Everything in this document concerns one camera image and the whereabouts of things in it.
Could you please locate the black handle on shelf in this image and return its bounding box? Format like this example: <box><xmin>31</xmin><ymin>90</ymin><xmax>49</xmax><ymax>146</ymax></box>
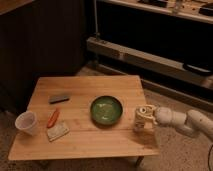
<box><xmin>182</xmin><ymin>63</ymin><xmax>213</xmax><ymax>76</ymax></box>

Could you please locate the small labelled bottle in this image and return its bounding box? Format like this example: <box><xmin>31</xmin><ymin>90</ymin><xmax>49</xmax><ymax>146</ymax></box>
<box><xmin>134</xmin><ymin>107</ymin><xmax>148</xmax><ymax>133</ymax></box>

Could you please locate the beige sponge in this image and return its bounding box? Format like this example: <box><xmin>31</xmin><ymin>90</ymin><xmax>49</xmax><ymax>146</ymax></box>
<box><xmin>47</xmin><ymin>122</ymin><xmax>70</xmax><ymax>142</ymax></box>

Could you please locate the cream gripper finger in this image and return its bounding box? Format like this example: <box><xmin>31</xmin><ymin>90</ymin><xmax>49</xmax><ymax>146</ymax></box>
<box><xmin>136</xmin><ymin>105</ymin><xmax>151</xmax><ymax>114</ymax></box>
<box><xmin>135</xmin><ymin>117</ymin><xmax>152</xmax><ymax>125</ymax></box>

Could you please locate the wooden table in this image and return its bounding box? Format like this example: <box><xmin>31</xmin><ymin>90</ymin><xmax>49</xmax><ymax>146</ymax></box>
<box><xmin>8</xmin><ymin>75</ymin><xmax>159</xmax><ymax>160</ymax></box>

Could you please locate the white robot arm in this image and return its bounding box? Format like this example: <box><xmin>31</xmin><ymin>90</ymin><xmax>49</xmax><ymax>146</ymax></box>
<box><xmin>133</xmin><ymin>105</ymin><xmax>213</xmax><ymax>142</ymax></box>

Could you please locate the orange carrot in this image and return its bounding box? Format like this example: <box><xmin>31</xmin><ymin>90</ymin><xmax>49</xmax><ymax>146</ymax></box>
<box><xmin>47</xmin><ymin>109</ymin><xmax>60</xmax><ymax>128</ymax></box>

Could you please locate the grey rectangular block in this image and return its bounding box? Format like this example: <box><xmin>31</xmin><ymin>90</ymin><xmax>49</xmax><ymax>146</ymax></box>
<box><xmin>49</xmin><ymin>95</ymin><xmax>70</xmax><ymax>104</ymax></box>

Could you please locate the metal shelf rack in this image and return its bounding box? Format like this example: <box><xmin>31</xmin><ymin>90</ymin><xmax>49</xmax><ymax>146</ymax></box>
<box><xmin>86</xmin><ymin>0</ymin><xmax>213</xmax><ymax>111</ymax></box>

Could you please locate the white plastic cup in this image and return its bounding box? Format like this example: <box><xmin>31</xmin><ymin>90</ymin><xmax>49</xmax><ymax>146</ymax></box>
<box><xmin>15</xmin><ymin>111</ymin><xmax>38</xmax><ymax>136</ymax></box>

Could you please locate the green bowl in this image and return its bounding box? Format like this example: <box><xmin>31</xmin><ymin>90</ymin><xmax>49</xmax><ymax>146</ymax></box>
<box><xmin>90</xmin><ymin>96</ymin><xmax>123</xmax><ymax>126</ymax></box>

